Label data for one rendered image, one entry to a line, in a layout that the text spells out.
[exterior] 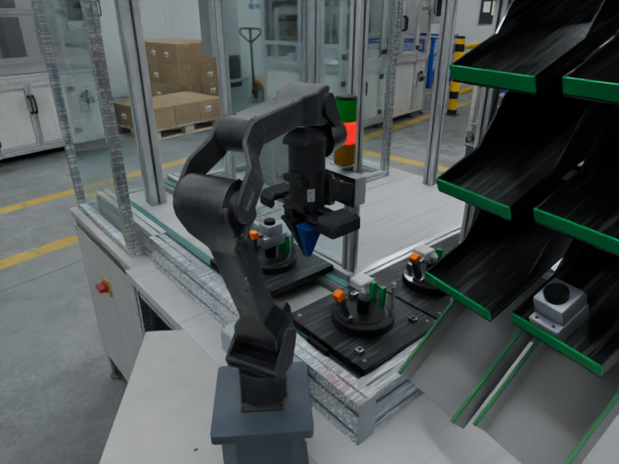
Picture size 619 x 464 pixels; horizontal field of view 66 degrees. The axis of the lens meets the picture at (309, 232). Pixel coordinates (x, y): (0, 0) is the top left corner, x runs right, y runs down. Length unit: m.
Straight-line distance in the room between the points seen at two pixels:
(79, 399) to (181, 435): 1.51
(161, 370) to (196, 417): 0.17
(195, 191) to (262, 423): 0.37
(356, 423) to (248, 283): 0.43
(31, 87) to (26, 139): 0.57
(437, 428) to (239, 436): 0.44
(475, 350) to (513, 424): 0.13
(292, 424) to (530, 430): 0.36
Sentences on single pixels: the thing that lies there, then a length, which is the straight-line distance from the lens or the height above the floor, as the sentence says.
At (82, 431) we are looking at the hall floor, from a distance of 2.35.
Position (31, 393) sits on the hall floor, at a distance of 2.62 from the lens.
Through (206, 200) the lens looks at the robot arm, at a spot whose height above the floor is 1.42.
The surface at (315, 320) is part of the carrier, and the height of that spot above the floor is 0.97.
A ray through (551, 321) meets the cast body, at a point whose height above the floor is 1.22.
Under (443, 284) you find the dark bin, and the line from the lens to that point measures 0.78.
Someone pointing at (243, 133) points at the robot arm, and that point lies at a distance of 0.54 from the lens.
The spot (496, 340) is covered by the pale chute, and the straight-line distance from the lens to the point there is 0.88.
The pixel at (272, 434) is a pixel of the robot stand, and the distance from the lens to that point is 0.73.
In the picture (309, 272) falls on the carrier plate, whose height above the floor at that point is 0.97.
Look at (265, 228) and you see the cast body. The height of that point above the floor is 1.08.
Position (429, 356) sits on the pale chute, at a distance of 0.92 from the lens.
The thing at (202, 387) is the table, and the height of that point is 0.86.
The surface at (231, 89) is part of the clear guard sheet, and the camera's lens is 1.56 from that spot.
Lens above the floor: 1.61
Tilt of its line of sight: 26 degrees down
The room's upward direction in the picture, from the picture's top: straight up
